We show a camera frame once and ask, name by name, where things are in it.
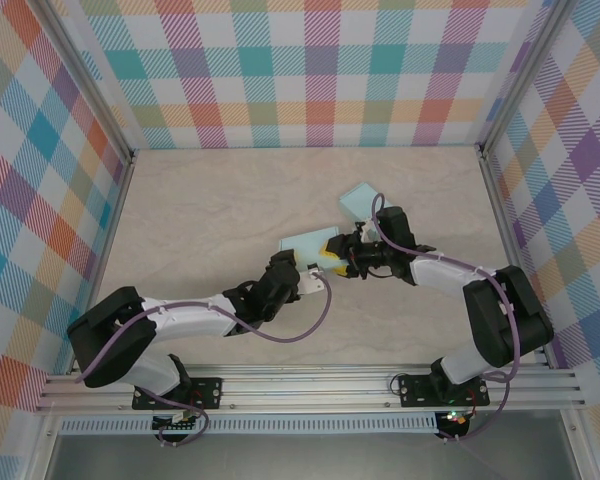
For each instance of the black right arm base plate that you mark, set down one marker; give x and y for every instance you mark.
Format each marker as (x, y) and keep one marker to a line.
(415, 390)

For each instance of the small circuit board with light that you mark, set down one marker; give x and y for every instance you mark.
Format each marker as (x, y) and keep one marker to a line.
(455, 420)

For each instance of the small black circuit board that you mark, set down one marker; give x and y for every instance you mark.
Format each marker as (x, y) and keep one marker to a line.
(175, 425)

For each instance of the grey metal panel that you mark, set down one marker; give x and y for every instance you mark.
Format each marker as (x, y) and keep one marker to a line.
(305, 460)

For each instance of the aluminium frame post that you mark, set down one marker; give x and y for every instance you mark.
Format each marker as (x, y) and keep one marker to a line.
(522, 75)
(96, 85)

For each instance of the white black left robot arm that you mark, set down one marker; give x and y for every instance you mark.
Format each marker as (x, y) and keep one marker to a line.
(190, 320)

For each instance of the aluminium mounting rail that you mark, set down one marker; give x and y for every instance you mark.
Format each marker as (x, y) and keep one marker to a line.
(305, 387)

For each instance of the aluminium side rail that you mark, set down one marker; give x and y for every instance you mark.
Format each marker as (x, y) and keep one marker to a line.
(119, 200)
(501, 200)

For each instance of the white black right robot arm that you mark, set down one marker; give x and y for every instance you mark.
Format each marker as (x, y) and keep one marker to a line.
(445, 275)

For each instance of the light blue paper box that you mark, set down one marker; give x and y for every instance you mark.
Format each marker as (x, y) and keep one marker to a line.
(305, 245)
(357, 200)

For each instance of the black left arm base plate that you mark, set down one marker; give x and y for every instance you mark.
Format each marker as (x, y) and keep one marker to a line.
(210, 390)

